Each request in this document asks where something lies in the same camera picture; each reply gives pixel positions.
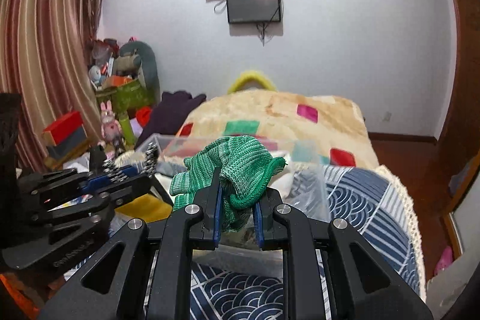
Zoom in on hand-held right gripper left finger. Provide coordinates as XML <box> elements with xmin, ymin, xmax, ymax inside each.
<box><xmin>37</xmin><ymin>166</ymin><xmax>223</xmax><ymax>320</ymax></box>

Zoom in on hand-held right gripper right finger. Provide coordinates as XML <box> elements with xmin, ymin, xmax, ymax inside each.
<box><xmin>252</xmin><ymin>190</ymin><xmax>433</xmax><ymax>320</ymax></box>

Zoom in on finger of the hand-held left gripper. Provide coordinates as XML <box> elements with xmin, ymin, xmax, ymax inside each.
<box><xmin>17</xmin><ymin>145</ymin><xmax>133</xmax><ymax>194</ymax></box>
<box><xmin>30</xmin><ymin>174</ymin><xmax>157</xmax><ymax>229</ymax></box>

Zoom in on green knitted glove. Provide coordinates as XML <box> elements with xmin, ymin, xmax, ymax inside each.
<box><xmin>170</xmin><ymin>136</ymin><xmax>288</xmax><ymax>235</ymax></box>

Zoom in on clear plastic storage box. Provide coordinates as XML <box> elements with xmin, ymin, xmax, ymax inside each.
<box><xmin>135</xmin><ymin>133</ymin><xmax>328</xmax><ymax>231</ymax></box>

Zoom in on yellow cloth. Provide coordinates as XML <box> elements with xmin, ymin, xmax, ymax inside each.
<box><xmin>115</xmin><ymin>193</ymin><xmax>174</xmax><ymax>224</ymax></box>

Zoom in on grey box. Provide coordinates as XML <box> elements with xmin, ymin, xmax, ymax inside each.
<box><xmin>46</xmin><ymin>127</ymin><xmax>91</xmax><ymax>171</ymax></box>

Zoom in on pink bunny doll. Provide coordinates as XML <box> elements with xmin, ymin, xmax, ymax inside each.
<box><xmin>100</xmin><ymin>100</ymin><xmax>125</xmax><ymax>153</ymax></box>

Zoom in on green bottle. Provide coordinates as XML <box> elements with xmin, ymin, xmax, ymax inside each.
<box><xmin>119</xmin><ymin>112</ymin><xmax>136</xmax><ymax>149</ymax></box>

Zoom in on red box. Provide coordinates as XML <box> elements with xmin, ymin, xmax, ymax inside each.
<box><xmin>41</xmin><ymin>112</ymin><xmax>85</xmax><ymax>145</ymax></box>

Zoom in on red cloth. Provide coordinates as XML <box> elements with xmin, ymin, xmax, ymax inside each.
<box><xmin>135</xmin><ymin>106</ymin><xmax>155</xmax><ymax>128</ymax></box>

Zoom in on green fabric storage bin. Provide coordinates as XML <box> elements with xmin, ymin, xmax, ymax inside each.
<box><xmin>95</xmin><ymin>79</ymin><xmax>151</xmax><ymax>115</ymax></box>

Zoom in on dark purple clothing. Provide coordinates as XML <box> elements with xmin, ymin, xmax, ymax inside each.
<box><xmin>136</xmin><ymin>91</ymin><xmax>208</xmax><ymax>149</ymax></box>

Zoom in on blue wave-patterned bedspread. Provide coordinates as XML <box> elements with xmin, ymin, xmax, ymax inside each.
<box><xmin>150</xmin><ymin>164</ymin><xmax>427</xmax><ymax>320</ymax></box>

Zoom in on beige blanket with colour patches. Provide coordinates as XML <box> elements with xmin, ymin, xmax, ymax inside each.
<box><xmin>176</xmin><ymin>89</ymin><xmax>380</xmax><ymax>169</ymax></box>

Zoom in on clutter heap of toys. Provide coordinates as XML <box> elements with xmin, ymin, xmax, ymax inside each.
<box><xmin>88</xmin><ymin>39</ymin><xmax>136</xmax><ymax>87</ymax></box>

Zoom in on green grey plush toy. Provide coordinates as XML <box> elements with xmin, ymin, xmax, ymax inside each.
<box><xmin>118</xmin><ymin>40</ymin><xmax>161</xmax><ymax>108</ymax></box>

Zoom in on yellow fuzzy hoop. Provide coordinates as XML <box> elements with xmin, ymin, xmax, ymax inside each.
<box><xmin>227</xmin><ymin>70</ymin><xmax>278</xmax><ymax>94</ymax></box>

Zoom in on striped brown curtain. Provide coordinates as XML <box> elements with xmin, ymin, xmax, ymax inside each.
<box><xmin>0</xmin><ymin>0</ymin><xmax>110</xmax><ymax>174</ymax></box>

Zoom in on pink slipper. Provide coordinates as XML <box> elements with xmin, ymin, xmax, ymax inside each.
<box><xmin>434</xmin><ymin>246</ymin><xmax>455</xmax><ymax>276</ymax></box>

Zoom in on brown wooden door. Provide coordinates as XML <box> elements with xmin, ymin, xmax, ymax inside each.
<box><xmin>437</xmin><ymin>0</ymin><xmax>480</xmax><ymax>163</ymax></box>

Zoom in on black hanging cables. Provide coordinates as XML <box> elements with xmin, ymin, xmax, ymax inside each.
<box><xmin>256</xmin><ymin>22</ymin><xmax>273</xmax><ymax>48</ymax></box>

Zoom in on small black wall monitor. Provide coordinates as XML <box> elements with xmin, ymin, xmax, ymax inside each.
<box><xmin>226</xmin><ymin>0</ymin><xmax>282</xmax><ymax>24</ymax></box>

